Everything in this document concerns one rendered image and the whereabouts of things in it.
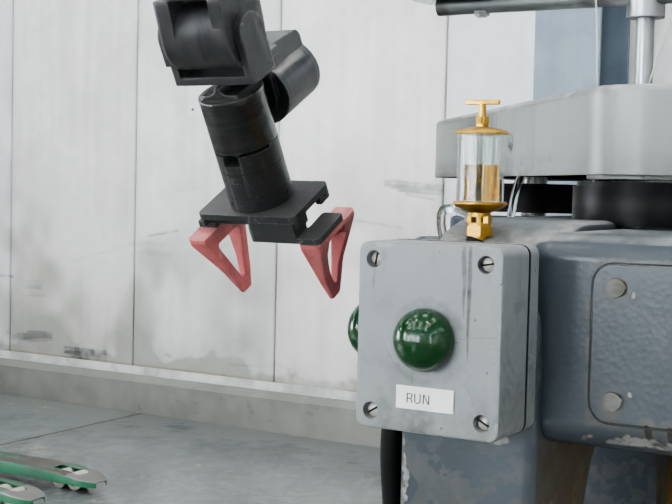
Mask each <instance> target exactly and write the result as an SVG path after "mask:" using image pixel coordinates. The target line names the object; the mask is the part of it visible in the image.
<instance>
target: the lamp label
mask: <svg viewBox="0 0 672 504"><path fill-rule="evenodd" d="M453 396H454V391H451V390H443V389H434V388H425V387H416V386H407V385H398V384H396V407H398V408H406V409H414V410H422V411H430V412H438V413H446V414H453Z"/></svg>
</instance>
